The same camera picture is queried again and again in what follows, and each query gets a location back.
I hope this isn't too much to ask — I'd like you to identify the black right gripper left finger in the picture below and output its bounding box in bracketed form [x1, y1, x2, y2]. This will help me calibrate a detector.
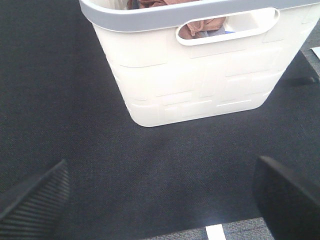
[0, 160, 70, 240]

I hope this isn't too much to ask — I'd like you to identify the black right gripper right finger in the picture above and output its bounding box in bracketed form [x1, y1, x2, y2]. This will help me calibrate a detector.
[252, 156, 320, 240]

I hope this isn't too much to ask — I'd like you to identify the black table cloth mat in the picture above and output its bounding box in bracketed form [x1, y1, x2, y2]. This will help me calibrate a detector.
[0, 0, 320, 240]

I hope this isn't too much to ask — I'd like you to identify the white laundry basket grey rim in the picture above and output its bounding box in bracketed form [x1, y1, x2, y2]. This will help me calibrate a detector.
[79, 0, 320, 127]

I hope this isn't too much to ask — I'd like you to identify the blue grey cloth in basket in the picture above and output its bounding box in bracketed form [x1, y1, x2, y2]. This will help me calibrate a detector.
[199, 26, 234, 38]

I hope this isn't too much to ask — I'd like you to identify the brown towel in basket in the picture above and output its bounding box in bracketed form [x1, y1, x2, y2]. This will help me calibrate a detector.
[127, 0, 226, 40]

